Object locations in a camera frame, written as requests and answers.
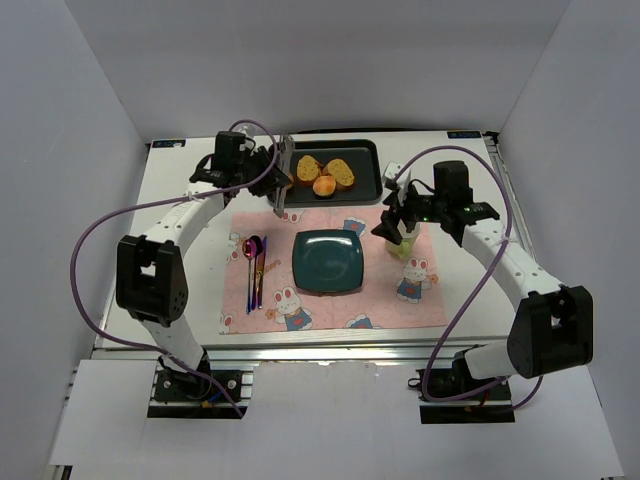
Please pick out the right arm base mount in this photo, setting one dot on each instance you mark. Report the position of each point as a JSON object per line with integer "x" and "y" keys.
{"x": 455, "y": 406}

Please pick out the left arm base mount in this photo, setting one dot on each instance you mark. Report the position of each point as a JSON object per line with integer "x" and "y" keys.
{"x": 173, "y": 398}

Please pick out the iridescent knife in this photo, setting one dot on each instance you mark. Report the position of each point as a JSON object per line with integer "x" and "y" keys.
{"x": 259, "y": 272}

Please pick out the bread slice right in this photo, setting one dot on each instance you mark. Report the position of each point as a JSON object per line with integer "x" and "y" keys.
{"x": 342, "y": 173}

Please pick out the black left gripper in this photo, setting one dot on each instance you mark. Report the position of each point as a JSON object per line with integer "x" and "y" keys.
{"x": 273, "y": 177}

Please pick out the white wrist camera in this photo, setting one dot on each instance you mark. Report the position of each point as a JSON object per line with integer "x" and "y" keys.
{"x": 396, "y": 176}
{"x": 248, "y": 132}

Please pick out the light green mug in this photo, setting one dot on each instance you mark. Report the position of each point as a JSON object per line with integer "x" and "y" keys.
{"x": 404, "y": 249}

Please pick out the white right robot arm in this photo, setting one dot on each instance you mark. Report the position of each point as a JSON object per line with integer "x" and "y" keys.
{"x": 553, "y": 325}

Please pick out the pink bunny placemat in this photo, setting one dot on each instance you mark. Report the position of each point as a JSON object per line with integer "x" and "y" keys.
{"x": 395, "y": 293}

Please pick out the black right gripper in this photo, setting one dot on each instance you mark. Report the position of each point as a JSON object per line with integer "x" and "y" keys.
{"x": 400, "y": 211}

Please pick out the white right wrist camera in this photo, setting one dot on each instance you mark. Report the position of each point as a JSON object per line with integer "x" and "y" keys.
{"x": 396, "y": 176}

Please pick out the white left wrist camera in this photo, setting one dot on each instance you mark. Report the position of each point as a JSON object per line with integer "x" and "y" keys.
{"x": 248, "y": 132}

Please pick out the black baking tray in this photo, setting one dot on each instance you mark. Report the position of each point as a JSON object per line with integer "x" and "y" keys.
{"x": 353, "y": 163}

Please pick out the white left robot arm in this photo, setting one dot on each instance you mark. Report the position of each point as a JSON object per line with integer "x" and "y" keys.
{"x": 151, "y": 282}

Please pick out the bread slice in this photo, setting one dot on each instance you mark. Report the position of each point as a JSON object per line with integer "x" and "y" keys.
{"x": 342, "y": 173}
{"x": 308, "y": 169}

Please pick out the iridescent spoon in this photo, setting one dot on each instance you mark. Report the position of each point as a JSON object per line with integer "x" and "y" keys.
{"x": 252, "y": 247}

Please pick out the dark teal square plate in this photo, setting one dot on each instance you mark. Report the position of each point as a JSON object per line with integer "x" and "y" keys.
{"x": 327, "y": 261}

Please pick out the bread slice left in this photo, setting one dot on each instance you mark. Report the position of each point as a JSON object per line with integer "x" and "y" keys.
{"x": 308, "y": 169}

